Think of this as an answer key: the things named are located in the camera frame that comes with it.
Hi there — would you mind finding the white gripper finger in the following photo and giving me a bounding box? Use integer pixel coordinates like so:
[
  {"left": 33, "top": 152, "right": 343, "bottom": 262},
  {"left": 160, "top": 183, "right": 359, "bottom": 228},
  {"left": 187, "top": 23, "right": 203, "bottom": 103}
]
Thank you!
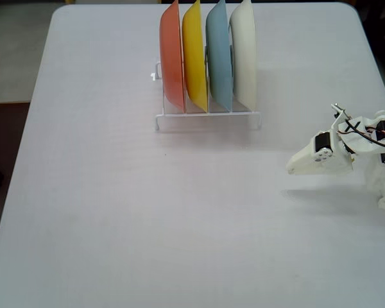
[
  {"left": 286, "top": 136, "right": 318, "bottom": 168},
  {"left": 286, "top": 146, "right": 338, "bottom": 176}
]

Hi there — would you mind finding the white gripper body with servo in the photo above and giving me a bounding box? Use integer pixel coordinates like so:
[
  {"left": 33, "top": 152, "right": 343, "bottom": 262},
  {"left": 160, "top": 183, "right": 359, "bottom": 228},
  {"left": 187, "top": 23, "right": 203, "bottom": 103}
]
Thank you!
[{"left": 314, "top": 128, "right": 354, "bottom": 176}]

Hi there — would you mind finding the cream white plate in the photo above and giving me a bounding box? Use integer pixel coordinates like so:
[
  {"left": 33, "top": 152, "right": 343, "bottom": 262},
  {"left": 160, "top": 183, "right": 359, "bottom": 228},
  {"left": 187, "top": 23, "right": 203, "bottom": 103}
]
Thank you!
[{"left": 228, "top": 0, "right": 258, "bottom": 112}]

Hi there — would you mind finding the blue plate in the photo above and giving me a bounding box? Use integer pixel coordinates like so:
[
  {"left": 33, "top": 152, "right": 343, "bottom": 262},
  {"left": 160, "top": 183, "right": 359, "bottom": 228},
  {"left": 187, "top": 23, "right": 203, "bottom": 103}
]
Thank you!
[{"left": 205, "top": 0, "right": 235, "bottom": 113}]

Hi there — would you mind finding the yellow plate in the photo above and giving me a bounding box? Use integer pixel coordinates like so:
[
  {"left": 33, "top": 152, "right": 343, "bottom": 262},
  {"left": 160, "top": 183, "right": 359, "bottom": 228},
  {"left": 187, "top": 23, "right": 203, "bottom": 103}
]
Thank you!
[{"left": 182, "top": 0, "right": 210, "bottom": 114}]

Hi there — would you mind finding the orange plate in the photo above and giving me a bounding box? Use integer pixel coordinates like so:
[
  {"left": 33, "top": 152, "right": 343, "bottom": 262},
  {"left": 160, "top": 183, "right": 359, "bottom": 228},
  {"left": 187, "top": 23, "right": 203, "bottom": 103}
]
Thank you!
[{"left": 159, "top": 0, "right": 185, "bottom": 114}]

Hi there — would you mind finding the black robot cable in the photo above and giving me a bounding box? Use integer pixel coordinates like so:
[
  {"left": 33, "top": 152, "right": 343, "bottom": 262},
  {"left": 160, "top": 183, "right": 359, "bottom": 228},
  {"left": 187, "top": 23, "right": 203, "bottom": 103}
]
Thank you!
[{"left": 338, "top": 117, "right": 385, "bottom": 151}]

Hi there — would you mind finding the wrist camera on white mount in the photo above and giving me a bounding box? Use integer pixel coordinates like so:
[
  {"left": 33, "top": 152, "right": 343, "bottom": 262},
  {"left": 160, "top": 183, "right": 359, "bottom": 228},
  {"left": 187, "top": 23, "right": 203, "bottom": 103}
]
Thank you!
[{"left": 329, "top": 102, "right": 348, "bottom": 132}]

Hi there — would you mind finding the white wire plate rack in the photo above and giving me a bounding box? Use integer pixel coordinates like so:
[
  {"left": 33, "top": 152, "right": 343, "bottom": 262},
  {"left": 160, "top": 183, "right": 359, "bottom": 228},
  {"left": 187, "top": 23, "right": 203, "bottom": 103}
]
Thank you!
[{"left": 150, "top": 60, "right": 263, "bottom": 133}]

